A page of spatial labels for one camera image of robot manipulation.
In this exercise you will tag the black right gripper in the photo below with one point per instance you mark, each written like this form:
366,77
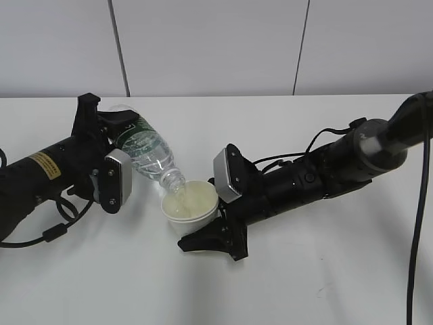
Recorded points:
229,235

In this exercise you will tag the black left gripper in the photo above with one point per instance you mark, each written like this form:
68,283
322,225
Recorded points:
89,144

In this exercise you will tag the white paper cup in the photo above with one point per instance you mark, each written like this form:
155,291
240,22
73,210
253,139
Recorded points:
191,209

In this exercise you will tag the clear green-label water bottle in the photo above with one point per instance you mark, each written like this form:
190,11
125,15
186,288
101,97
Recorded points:
150,154

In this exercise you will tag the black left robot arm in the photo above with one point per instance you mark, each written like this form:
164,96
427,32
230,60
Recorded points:
33,180

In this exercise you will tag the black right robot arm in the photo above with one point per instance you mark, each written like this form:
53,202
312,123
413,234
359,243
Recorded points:
365,150

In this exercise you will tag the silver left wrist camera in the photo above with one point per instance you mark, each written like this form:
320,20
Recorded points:
112,181

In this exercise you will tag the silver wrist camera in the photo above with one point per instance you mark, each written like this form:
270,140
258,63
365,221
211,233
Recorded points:
112,181
222,180

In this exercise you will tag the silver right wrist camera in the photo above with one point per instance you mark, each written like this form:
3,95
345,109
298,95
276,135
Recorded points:
222,180

